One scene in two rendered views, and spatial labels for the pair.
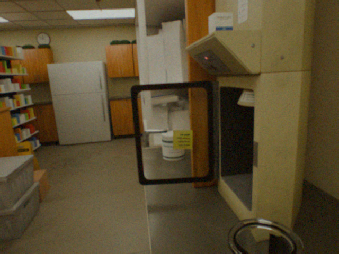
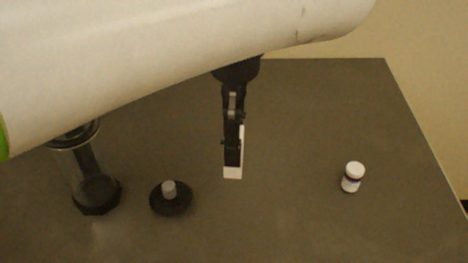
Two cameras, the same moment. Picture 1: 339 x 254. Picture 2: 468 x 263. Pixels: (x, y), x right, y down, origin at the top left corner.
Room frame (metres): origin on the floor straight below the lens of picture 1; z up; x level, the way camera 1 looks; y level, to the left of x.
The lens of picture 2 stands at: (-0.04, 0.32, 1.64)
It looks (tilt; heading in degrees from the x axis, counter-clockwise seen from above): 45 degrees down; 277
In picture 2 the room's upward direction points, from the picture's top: straight up
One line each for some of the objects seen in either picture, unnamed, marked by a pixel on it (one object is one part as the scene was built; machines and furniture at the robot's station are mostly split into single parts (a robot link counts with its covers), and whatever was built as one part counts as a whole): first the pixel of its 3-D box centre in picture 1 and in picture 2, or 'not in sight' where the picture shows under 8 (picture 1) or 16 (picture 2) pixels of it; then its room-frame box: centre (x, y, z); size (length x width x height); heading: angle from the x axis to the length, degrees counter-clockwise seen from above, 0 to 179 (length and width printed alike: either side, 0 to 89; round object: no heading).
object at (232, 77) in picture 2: not in sight; (234, 74); (0.01, -0.15, 1.29); 0.08 x 0.07 x 0.09; 93
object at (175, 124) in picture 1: (174, 135); not in sight; (0.88, -0.01, 1.19); 0.30 x 0.01 x 0.40; 91
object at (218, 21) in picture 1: (220, 26); not in sight; (0.68, -0.15, 1.54); 0.05 x 0.05 x 0.06; 10
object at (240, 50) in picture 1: (215, 57); not in sight; (0.73, -0.14, 1.46); 0.32 x 0.11 x 0.10; 8
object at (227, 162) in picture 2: not in sight; (232, 153); (0.01, -0.13, 1.13); 0.03 x 0.01 x 0.07; 3
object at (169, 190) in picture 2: not in sight; (170, 194); (0.15, -0.14, 0.97); 0.09 x 0.09 x 0.07
